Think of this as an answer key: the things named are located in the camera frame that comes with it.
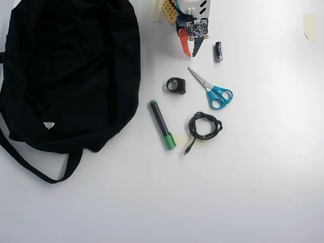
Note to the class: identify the long beige masking tape strip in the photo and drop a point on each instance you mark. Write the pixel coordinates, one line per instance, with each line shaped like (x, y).
(181, 139)

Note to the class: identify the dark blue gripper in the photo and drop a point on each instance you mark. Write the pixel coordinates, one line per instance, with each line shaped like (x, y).
(186, 48)

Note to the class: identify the green black marker pen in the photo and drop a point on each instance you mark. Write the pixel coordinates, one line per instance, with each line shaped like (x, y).
(160, 121)

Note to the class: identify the yellow perforated block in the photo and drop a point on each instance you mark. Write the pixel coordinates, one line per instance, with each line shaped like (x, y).
(169, 12)

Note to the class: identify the narrow beige masking tape piece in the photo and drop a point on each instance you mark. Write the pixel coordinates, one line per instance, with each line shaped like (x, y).
(156, 11)

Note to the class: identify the camera circuit board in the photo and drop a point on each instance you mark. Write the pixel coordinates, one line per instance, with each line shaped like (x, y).
(198, 29)

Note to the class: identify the black cylindrical battery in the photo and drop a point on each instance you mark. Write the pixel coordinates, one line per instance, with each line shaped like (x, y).
(218, 51)

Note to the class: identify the white teal robot arm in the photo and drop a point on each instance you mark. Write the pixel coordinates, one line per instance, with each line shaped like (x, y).
(195, 6)

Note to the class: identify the torn beige masking tape piece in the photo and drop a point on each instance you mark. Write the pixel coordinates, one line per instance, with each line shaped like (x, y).
(310, 27)

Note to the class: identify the black fabric bag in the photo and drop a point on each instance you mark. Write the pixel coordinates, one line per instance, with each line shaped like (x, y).
(71, 76)

